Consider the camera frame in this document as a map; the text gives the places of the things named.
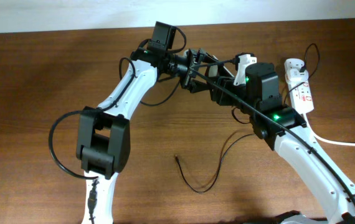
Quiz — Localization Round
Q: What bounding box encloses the white power strip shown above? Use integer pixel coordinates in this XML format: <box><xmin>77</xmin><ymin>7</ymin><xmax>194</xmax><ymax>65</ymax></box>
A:
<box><xmin>284</xmin><ymin>58</ymin><xmax>314</xmax><ymax>114</ymax></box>

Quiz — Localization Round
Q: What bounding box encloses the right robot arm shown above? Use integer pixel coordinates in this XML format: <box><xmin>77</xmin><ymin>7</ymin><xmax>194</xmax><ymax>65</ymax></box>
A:
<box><xmin>207</xmin><ymin>63</ymin><xmax>355</xmax><ymax>223</ymax></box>

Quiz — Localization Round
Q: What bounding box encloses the white USB charger plug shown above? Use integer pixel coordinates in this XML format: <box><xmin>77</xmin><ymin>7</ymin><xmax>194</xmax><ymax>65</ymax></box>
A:
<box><xmin>285</xmin><ymin>68</ymin><xmax>309</xmax><ymax>83</ymax></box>

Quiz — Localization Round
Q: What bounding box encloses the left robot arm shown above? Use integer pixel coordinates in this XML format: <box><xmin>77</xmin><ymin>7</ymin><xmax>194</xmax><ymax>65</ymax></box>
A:
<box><xmin>76</xmin><ymin>22</ymin><xmax>210</xmax><ymax>223</ymax></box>

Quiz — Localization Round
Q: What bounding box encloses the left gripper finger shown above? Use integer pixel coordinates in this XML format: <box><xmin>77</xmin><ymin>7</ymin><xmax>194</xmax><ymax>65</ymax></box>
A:
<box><xmin>189</xmin><ymin>79</ymin><xmax>212</xmax><ymax>93</ymax></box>
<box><xmin>197</xmin><ymin>49</ymin><xmax>227</xmax><ymax>66</ymax></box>

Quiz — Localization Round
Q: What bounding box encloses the black smartphone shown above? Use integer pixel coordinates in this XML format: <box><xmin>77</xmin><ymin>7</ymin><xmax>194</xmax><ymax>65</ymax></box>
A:
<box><xmin>205</xmin><ymin>65</ymin><xmax>234</xmax><ymax>78</ymax></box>

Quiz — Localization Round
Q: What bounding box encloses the thin black charging cable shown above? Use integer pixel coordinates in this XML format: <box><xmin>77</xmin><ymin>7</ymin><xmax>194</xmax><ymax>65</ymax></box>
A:
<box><xmin>174</xmin><ymin>42</ymin><xmax>321</xmax><ymax>194</ymax></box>

